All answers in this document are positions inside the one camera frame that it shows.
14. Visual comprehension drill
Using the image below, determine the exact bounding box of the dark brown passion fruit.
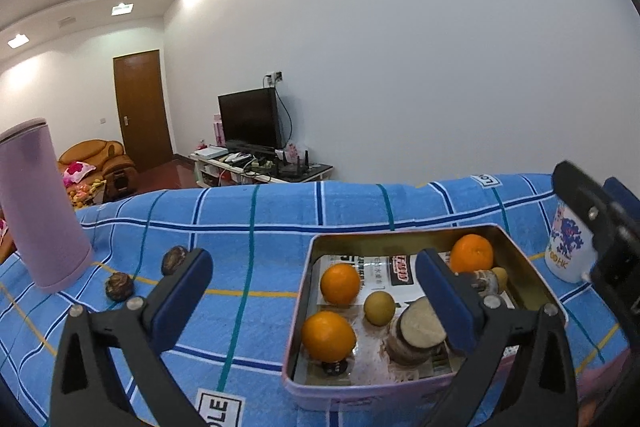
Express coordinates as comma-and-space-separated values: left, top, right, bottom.
105, 272, 134, 303

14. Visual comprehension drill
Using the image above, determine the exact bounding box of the small green-brown round fruit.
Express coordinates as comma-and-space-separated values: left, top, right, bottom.
363, 291, 396, 327

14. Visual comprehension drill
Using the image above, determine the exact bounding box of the orange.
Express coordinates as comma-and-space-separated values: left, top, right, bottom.
300, 311, 357, 363
320, 263, 360, 307
449, 234, 495, 273

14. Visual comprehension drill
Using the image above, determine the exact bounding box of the person's right hand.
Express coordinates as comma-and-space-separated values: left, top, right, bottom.
577, 349, 630, 427

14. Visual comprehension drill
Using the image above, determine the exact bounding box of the white printed mug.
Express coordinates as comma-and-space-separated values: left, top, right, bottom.
544, 202, 597, 284

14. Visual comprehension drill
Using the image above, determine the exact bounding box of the orange at tin back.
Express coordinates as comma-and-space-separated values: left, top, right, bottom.
449, 234, 495, 273

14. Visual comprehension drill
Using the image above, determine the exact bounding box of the cut taro root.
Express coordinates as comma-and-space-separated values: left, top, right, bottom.
385, 297, 447, 366

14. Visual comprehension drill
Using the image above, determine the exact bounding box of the blue plaid tablecloth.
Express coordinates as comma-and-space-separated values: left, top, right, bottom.
0, 172, 632, 427

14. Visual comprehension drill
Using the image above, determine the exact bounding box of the paper leaflet in tin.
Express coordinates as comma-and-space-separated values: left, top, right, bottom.
312, 255, 425, 308

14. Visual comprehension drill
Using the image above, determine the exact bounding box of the pink metal tin box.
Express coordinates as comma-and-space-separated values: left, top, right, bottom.
283, 225, 560, 412

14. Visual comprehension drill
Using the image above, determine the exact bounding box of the purple electric kettle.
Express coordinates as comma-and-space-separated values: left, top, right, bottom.
1, 118, 93, 294

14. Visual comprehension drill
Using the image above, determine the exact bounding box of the orange at tin front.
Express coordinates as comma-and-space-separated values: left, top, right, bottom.
320, 263, 360, 307

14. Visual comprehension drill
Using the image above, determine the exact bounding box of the brown leather armchair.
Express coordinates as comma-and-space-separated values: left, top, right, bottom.
58, 140, 138, 209

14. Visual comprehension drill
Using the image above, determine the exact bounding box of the white TV stand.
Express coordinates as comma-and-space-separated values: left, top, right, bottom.
189, 147, 334, 187

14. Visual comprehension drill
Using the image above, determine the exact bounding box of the black television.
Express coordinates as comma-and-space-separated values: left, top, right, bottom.
218, 88, 282, 150

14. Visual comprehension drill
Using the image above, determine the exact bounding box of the brown wooden door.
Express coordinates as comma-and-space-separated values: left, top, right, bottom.
113, 50, 174, 172

